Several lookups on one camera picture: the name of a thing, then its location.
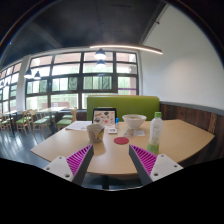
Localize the grey paper cup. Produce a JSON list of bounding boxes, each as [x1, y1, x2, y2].
[[87, 124, 104, 143]]

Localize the black pendant lamp centre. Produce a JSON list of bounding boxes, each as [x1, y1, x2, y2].
[[94, 48, 106, 60]]

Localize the black pendant lamp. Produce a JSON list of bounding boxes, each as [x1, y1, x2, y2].
[[24, 68, 33, 79], [94, 48, 106, 60]]

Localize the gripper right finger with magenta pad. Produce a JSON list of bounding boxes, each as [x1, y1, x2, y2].
[[129, 145, 182, 186]]

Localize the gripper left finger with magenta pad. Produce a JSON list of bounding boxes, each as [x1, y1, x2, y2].
[[44, 144, 94, 186]]

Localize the wooden chair green seat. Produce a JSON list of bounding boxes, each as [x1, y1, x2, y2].
[[16, 111, 31, 133], [31, 110, 50, 137], [56, 109, 77, 131], [0, 113, 11, 131]]

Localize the white papers on table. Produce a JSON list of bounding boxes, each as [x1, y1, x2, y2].
[[66, 121, 92, 131]]

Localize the curved linear ceiling light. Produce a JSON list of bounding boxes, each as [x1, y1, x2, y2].
[[90, 44, 163, 55]]

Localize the red round coaster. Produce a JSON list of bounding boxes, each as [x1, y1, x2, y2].
[[114, 137, 129, 145]]

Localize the small blue-capped bottle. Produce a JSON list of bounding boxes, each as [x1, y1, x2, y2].
[[115, 118, 119, 128]]

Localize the small white card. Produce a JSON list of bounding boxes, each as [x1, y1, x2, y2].
[[108, 128, 117, 134]]

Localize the laptop with stickered lid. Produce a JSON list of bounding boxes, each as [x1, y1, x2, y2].
[[92, 107, 117, 127]]

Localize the black pendant lamp left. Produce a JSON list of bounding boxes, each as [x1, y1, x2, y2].
[[24, 68, 33, 79]]

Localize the background wooden dining table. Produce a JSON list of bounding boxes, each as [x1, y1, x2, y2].
[[38, 107, 66, 134]]

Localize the green upholstered bench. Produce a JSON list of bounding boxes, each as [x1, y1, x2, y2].
[[87, 95, 160, 121]]

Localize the white ceramic bowl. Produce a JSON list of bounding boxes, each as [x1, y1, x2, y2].
[[122, 114, 147, 129]]

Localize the clear bottle with green cap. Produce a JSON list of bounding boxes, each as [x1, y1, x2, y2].
[[147, 112, 163, 154]]

